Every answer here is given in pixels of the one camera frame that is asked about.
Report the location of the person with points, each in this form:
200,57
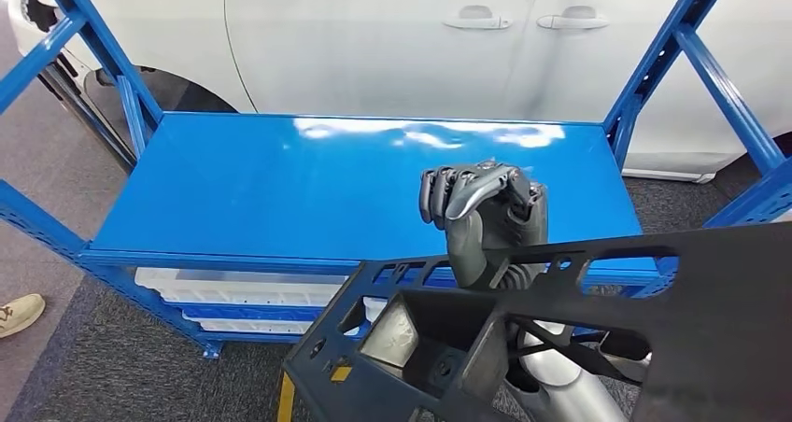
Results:
21,314

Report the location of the black car tyre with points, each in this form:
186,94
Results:
192,100

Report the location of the white plastic crate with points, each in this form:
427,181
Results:
235,286
254,326

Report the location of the blue plastic crate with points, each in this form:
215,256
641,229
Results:
247,313

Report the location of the white car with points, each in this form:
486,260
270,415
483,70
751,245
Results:
371,48

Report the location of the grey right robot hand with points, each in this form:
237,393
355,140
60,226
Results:
482,227

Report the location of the blue metal shelf rack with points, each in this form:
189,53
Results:
247,196

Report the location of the chrome stanchion post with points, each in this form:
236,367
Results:
86,119

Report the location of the black plastic panel part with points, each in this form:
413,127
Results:
711,332

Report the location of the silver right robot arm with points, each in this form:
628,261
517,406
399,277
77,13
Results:
547,360

